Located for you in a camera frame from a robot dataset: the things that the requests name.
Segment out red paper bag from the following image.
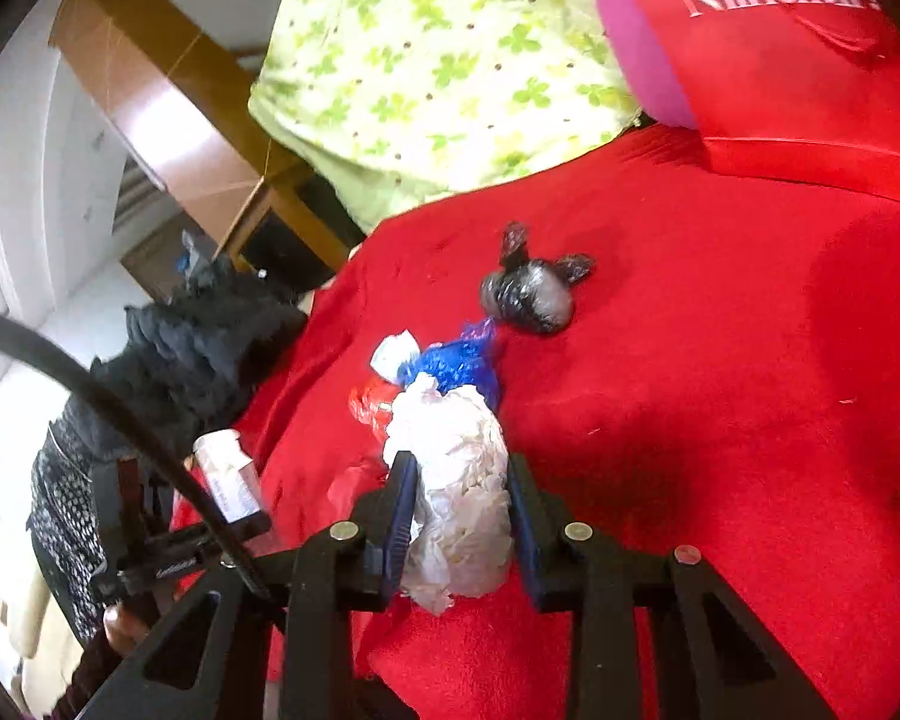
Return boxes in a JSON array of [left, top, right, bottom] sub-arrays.
[[581, 0, 900, 211]]

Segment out green clover print quilt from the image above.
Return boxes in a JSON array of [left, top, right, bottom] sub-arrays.
[[247, 0, 642, 237]]

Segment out red cloth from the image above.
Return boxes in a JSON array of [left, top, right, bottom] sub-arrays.
[[172, 124, 900, 720]]

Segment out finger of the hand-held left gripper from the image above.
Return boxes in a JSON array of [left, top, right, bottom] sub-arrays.
[[161, 512, 275, 563]]

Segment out person's left forearm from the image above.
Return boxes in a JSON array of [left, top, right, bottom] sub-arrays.
[[49, 626, 140, 720]]

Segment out black cable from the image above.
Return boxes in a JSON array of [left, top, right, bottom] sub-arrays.
[[0, 307, 271, 601]]

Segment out person's left hand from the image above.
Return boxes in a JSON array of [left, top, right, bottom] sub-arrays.
[[103, 606, 152, 655]]

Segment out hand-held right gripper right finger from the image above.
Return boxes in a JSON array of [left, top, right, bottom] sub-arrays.
[[505, 454, 833, 720]]

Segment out red plastic wrapper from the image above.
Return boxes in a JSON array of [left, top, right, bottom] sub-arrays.
[[328, 379, 404, 518]]

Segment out black lace cloth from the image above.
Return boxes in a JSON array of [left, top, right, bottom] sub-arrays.
[[90, 251, 308, 458]]

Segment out brown wooden cabinet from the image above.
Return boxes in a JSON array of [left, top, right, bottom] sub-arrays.
[[49, 0, 271, 241]]

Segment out black white patterned cloth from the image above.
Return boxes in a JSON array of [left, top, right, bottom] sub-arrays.
[[28, 420, 121, 642]]

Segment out small white box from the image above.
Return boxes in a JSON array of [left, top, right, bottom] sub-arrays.
[[193, 429, 271, 522]]

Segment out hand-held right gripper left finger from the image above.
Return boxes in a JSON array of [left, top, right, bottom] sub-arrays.
[[67, 452, 421, 720]]

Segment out white tissue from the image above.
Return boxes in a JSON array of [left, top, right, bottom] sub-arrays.
[[371, 330, 421, 380], [382, 373, 515, 616]]

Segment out blue plastic bag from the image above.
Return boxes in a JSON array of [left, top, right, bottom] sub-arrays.
[[397, 319, 503, 410]]

